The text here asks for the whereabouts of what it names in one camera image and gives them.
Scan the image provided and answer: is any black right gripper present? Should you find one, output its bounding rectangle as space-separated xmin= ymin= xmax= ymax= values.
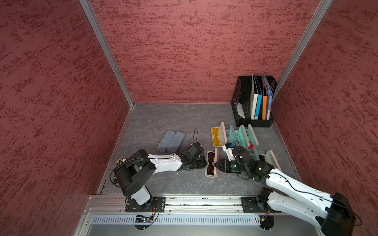
xmin=214 ymin=158 xmax=249 ymax=173

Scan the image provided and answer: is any grey case with black glasses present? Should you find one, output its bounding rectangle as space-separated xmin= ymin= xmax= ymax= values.
xmin=167 ymin=131 xmax=186 ymax=153

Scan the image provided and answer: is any pink case with tortoise sunglasses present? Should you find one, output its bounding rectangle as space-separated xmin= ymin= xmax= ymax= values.
xmin=205 ymin=148 xmax=219 ymax=178

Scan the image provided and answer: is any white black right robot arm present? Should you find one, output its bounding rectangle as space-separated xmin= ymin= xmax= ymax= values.
xmin=214 ymin=146 xmax=359 ymax=236

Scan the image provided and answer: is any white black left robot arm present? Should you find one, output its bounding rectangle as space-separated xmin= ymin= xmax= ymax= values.
xmin=113 ymin=142 xmax=206 ymax=210

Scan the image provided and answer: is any grey case with orange glasses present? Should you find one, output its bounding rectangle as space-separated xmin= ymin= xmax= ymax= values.
xmin=236 ymin=125 xmax=250 ymax=149

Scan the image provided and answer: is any case with clear yellow glasses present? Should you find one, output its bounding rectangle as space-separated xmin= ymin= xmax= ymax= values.
xmin=254 ymin=149 xmax=282 ymax=171

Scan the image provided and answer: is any grey case with purple glasses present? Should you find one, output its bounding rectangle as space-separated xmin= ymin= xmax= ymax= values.
xmin=225 ymin=125 xmax=238 ymax=148

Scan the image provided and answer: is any pink case with yellow glasses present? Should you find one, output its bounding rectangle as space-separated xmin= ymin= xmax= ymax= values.
xmin=211 ymin=122 xmax=227 ymax=147

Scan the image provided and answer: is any black mesh file holder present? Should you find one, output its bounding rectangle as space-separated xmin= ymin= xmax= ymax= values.
xmin=231 ymin=74 xmax=277 ymax=128

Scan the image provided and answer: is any orange book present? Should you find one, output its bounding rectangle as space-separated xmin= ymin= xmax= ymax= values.
xmin=261 ymin=76 xmax=267 ymax=120

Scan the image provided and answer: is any white book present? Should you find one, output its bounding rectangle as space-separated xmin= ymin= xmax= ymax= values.
xmin=250 ymin=74 xmax=258 ymax=120

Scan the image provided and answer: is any yellow black utility knife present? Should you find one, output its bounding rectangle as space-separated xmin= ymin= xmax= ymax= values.
xmin=116 ymin=159 xmax=123 ymax=166

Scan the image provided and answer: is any cyan book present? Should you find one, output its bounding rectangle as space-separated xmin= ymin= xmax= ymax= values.
xmin=255 ymin=76 xmax=263 ymax=120

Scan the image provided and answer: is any blue book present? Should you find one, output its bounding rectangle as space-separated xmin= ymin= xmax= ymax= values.
xmin=263 ymin=73 xmax=273 ymax=120

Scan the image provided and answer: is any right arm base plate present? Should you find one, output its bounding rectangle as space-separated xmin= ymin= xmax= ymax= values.
xmin=241 ymin=197 xmax=280 ymax=214

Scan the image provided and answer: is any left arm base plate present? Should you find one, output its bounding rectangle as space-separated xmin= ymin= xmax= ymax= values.
xmin=125 ymin=196 xmax=166 ymax=213

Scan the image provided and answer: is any aluminium front rail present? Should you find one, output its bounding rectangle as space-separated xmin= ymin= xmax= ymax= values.
xmin=74 ymin=194 xmax=322 ymax=236

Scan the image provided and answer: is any aluminium corner post right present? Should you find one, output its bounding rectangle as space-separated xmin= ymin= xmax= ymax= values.
xmin=273 ymin=0 xmax=333 ymax=99

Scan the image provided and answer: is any aluminium corner post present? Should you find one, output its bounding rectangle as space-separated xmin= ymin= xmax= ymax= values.
xmin=273 ymin=0 xmax=333 ymax=99
xmin=79 ymin=0 xmax=134 ymax=109

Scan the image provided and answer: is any aluminium corner post left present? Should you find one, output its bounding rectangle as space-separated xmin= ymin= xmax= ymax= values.
xmin=79 ymin=0 xmax=134 ymax=109

